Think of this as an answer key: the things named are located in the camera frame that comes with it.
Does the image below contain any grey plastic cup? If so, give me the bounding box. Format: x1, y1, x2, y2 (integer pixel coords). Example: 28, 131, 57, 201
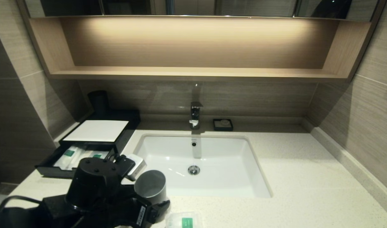
134, 170, 167, 206

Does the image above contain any toothbrush packet with green label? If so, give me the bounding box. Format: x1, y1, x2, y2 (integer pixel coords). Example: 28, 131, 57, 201
54, 146, 83, 170

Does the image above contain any black amenity box housing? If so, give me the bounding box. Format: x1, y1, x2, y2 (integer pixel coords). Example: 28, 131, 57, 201
59, 109, 142, 156

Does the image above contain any white board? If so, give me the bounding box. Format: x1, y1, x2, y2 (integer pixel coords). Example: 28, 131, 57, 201
64, 120, 130, 142

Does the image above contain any packet with green square label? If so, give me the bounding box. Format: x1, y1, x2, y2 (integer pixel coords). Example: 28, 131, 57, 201
166, 212, 204, 228

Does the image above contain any vanity kit packet green label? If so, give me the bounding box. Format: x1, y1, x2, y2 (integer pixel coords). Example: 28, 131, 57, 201
87, 151, 110, 160

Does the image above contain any white sink basin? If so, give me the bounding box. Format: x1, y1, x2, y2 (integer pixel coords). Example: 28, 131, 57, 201
121, 134, 273, 199

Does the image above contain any black soap dish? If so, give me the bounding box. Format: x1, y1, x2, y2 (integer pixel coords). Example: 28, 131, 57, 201
213, 119, 234, 132

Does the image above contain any chrome faucet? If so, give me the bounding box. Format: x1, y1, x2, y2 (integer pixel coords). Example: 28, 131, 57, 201
189, 102, 204, 130

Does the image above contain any black cylindrical cup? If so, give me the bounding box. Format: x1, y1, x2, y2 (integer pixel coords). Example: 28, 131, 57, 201
87, 91, 111, 116

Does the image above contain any mirror cabinet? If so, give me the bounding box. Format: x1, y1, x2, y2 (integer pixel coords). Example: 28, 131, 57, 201
25, 0, 379, 22

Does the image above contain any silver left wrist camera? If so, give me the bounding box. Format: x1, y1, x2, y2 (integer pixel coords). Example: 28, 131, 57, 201
127, 154, 147, 182

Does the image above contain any black cable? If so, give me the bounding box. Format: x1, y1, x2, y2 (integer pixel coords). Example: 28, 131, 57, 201
0, 195, 43, 209

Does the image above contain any wooden wall shelf niche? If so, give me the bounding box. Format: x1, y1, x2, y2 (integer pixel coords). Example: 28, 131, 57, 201
18, 15, 385, 83

